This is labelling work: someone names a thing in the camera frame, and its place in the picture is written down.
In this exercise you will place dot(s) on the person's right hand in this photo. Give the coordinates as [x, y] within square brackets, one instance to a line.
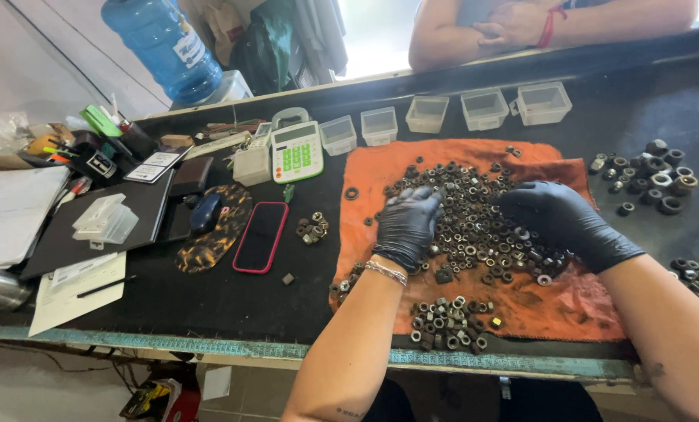
[566, 220]

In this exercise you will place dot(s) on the person's left hand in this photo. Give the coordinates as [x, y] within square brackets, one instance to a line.
[405, 231]

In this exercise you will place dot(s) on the person's right fingers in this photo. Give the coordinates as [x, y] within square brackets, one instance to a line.
[513, 205]

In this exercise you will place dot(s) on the person's left fingers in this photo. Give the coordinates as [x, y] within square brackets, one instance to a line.
[417, 199]

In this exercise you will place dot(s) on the large pile of small nuts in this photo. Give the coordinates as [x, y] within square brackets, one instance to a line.
[478, 228]

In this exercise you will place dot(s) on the black rubber washer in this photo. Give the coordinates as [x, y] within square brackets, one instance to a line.
[351, 193]

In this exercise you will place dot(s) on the single black square nut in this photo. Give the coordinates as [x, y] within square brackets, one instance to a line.
[444, 275]

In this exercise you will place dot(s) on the clear plastic container with lid tab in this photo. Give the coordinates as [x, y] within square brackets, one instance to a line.
[541, 104]

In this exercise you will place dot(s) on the orange stained cloth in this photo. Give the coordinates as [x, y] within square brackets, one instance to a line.
[548, 305]

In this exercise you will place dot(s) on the small cluster of brass nuts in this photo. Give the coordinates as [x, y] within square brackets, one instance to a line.
[312, 228]

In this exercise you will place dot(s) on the small cluster of grey nuts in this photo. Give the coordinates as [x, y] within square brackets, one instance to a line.
[343, 285]

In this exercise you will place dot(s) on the small green clip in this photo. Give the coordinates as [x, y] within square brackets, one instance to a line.
[289, 193]

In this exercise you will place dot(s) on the white and green calculator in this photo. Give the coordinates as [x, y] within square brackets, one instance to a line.
[297, 153]

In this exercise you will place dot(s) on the pile of medium hex nuts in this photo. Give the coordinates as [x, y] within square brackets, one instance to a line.
[450, 324]

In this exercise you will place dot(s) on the pile of big dark nuts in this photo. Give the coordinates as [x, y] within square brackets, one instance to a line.
[654, 176]

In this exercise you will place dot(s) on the grey tape dispenser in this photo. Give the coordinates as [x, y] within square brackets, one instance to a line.
[290, 117]

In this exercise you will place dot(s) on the smartphone with red case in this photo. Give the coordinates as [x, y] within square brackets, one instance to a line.
[261, 237]

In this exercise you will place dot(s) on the white plastic box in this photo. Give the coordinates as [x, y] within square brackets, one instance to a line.
[252, 166]

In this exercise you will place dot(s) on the tortoiseshell pattern mouse pad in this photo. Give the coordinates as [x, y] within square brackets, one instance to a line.
[218, 246]

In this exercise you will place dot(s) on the white ruler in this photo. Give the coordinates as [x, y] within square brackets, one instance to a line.
[218, 145]

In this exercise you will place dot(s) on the hanging clothes and bags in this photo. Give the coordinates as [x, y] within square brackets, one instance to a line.
[279, 41]

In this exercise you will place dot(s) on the blue computer mouse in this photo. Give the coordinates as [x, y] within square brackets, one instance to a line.
[205, 212]

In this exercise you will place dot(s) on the brown leather wallet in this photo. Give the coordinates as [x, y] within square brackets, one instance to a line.
[191, 176]

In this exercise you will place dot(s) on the wooden block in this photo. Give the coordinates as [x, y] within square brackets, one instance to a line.
[177, 140]

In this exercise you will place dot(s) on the teal measuring tape strip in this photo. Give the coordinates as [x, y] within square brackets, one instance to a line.
[209, 347]

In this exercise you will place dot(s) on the black and white cards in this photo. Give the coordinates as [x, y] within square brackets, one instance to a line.
[156, 165]

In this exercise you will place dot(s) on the blue water jug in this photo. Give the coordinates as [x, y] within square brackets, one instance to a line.
[165, 50]

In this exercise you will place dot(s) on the stack of clear plastic boxes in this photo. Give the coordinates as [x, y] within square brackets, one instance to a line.
[104, 220]

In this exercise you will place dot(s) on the black pen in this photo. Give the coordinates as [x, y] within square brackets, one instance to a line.
[106, 286]

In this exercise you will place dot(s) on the black desk organizer with pens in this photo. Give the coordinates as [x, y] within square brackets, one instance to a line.
[95, 161]

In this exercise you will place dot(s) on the yellow and black package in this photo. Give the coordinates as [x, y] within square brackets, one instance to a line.
[147, 400]

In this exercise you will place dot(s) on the red pen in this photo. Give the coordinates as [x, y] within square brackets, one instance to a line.
[75, 190]

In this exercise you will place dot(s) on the printed paper sheet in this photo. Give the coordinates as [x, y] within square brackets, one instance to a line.
[62, 299]

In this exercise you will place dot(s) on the black folder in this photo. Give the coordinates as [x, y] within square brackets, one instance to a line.
[51, 252]

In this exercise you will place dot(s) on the stack of white papers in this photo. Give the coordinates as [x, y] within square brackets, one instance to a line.
[10, 217]

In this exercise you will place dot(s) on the metal cup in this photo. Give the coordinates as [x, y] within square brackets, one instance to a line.
[1, 291]

